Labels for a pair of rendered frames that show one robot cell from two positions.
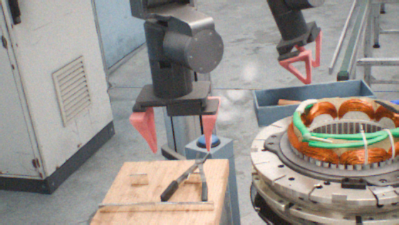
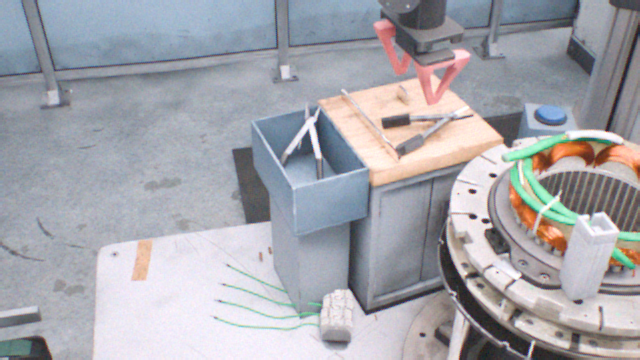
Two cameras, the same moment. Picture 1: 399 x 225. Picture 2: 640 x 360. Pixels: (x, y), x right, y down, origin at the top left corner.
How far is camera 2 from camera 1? 0.60 m
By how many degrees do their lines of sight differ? 50
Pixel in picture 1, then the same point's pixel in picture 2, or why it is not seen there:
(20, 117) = not seen: outside the picture
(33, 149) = not seen: hidden behind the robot
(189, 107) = (407, 43)
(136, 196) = (382, 106)
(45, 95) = not seen: outside the picture
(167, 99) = (398, 23)
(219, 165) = (483, 137)
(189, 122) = (598, 88)
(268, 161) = (495, 162)
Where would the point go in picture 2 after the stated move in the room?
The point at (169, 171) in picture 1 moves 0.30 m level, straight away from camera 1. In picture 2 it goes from (442, 108) to (568, 48)
